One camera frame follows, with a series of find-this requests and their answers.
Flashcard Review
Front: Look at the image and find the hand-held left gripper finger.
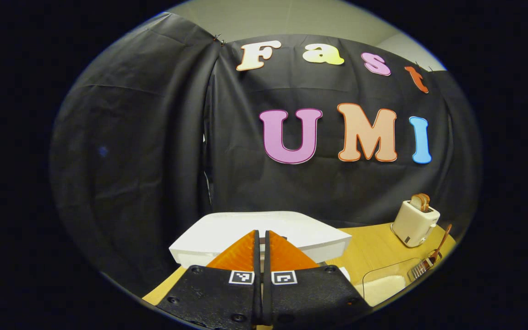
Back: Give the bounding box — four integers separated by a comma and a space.
263, 229, 372, 328
156, 229, 263, 328

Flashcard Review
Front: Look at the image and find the white rice cooker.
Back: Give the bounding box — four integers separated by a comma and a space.
169, 211, 352, 281

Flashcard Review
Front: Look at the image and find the white rice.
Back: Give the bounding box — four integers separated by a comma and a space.
364, 275, 407, 307

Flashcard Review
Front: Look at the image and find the brown wooden spoon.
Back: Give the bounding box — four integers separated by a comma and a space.
427, 224, 452, 269

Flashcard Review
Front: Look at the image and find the white toaster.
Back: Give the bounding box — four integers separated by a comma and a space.
391, 199, 441, 248

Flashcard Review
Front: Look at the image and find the black backdrop cloth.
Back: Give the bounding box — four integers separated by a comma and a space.
49, 11, 482, 298

